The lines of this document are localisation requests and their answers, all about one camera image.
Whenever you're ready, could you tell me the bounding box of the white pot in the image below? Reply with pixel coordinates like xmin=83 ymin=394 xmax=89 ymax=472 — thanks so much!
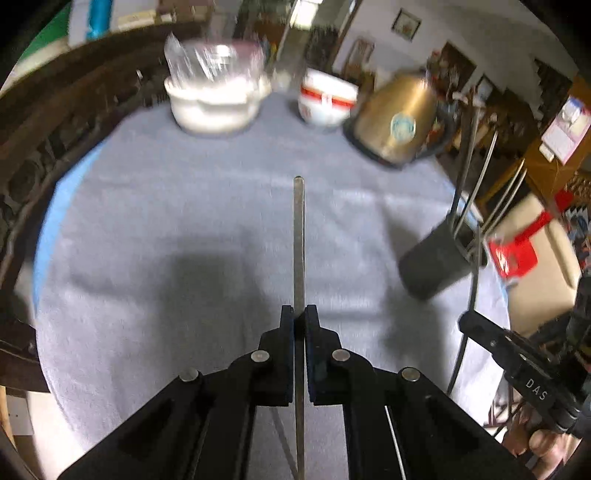
xmin=164 ymin=74 xmax=273 ymax=136

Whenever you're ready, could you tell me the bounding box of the metal utensil handle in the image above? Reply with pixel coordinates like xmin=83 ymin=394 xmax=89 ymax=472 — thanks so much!
xmin=450 ymin=104 xmax=483 ymax=232
xmin=462 ymin=131 xmax=499 ymax=232

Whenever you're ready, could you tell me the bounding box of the black cable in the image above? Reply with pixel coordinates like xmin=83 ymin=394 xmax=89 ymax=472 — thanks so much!
xmin=445 ymin=258 xmax=481 ymax=395

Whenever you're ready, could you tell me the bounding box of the cluttered wooden shelf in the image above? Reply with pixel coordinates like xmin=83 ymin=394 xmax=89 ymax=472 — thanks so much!
xmin=429 ymin=41 xmax=583 ymax=153

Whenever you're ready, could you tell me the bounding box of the framed wall picture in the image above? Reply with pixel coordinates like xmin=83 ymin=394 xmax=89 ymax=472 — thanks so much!
xmin=392 ymin=9 xmax=422 ymax=43

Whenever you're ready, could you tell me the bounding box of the metal chopstick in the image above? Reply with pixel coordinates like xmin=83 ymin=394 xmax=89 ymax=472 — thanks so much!
xmin=482 ymin=168 xmax=528 ymax=241
xmin=480 ymin=159 xmax=527 ymax=236
xmin=292 ymin=175 xmax=308 ymax=480

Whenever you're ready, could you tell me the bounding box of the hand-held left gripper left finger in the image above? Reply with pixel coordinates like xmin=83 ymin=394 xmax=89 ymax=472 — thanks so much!
xmin=58 ymin=305 xmax=296 ymax=480

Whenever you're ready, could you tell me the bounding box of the green plastic jug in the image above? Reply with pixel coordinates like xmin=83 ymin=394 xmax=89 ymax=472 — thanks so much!
xmin=9 ymin=2 xmax=72 ymax=79

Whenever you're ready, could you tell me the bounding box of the carved wooden chair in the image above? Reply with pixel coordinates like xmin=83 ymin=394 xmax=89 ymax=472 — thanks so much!
xmin=0 ymin=23 xmax=185 ymax=393

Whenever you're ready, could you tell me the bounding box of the wall calendar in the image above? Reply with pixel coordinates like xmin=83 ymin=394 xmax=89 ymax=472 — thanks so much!
xmin=540 ymin=95 xmax=591 ymax=162

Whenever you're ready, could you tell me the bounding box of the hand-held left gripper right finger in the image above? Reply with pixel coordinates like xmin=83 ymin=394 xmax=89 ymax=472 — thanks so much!
xmin=304 ymin=305 xmax=536 ymax=480

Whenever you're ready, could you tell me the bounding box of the grey utensil cup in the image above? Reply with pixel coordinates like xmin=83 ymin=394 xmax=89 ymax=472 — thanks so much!
xmin=398 ymin=217 xmax=488 ymax=301

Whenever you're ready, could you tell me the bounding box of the gold kettle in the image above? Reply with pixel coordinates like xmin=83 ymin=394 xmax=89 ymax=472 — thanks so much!
xmin=342 ymin=69 xmax=458 ymax=171

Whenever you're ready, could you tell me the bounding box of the white bowl with red pattern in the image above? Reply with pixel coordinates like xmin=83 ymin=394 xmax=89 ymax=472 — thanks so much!
xmin=297 ymin=68 xmax=360 ymax=127

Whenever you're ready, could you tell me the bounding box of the blue cylindrical bottle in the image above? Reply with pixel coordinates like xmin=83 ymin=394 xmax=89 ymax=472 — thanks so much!
xmin=88 ymin=0 xmax=114 ymax=40

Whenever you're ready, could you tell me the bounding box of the person's right hand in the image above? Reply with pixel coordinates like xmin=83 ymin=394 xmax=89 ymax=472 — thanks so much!
xmin=501 ymin=408 xmax=583 ymax=472

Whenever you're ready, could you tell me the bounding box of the clear plastic bag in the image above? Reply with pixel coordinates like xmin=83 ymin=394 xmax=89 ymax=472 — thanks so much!
xmin=165 ymin=32 xmax=266 ymax=88

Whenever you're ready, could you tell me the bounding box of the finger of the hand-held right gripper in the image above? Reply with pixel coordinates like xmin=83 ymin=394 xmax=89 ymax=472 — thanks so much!
xmin=458 ymin=311 xmax=513 ymax=365

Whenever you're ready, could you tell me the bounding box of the grey tablecloth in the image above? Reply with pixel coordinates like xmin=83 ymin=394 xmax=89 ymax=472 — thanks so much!
xmin=34 ymin=90 xmax=511 ymax=480

